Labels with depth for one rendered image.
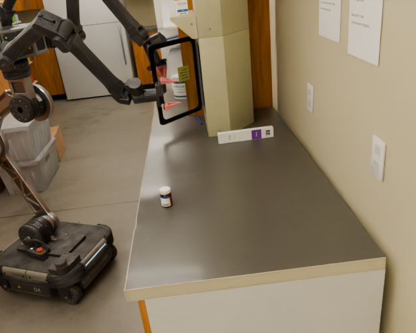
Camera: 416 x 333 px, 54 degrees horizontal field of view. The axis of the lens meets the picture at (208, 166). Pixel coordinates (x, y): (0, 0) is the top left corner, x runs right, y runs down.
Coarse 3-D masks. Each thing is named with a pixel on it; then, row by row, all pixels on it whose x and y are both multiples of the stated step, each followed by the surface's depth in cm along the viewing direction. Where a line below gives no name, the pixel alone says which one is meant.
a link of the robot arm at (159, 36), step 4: (136, 36) 201; (148, 36) 207; (152, 36) 201; (156, 36) 200; (160, 36) 201; (164, 36) 204; (136, 40) 202; (140, 40) 201; (144, 40) 207; (148, 40) 202; (152, 40) 202; (156, 40) 201; (160, 40) 200; (164, 40) 203; (140, 44) 203; (152, 44) 203
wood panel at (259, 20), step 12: (252, 0) 212; (264, 0) 212; (252, 12) 214; (264, 12) 214; (252, 24) 217; (264, 24) 217; (180, 36) 217; (252, 36) 219; (264, 36) 220; (252, 48) 222; (264, 48) 222; (252, 60) 224; (264, 60) 225; (252, 72) 227; (264, 72) 228; (252, 84) 230; (264, 84) 230; (264, 96) 233
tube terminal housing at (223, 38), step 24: (192, 0) 199; (216, 0) 176; (240, 0) 186; (216, 24) 180; (240, 24) 190; (216, 48) 184; (240, 48) 194; (216, 72) 189; (240, 72) 197; (216, 96) 194; (240, 96) 202; (216, 120) 198; (240, 120) 206
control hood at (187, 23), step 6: (174, 12) 204; (192, 12) 193; (174, 18) 178; (180, 18) 178; (186, 18) 178; (192, 18) 178; (180, 24) 179; (186, 24) 179; (192, 24) 179; (186, 30) 180; (192, 30) 180; (192, 36) 181
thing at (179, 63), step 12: (168, 48) 200; (180, 48) 206; (156, 60) 197; (168, 60) 202; (180, 60) 208; (192, 60) 214; (156, 72) 198; (168, 72) 204; (180, 72) 210; (192, 72) 216; (168, 84) 206; (180, 84) 211; (192, 84) 218; (168, 96) 208; (180, 96) 213; (192, 96) 220; (180, 108) 215; (192, 108) 222
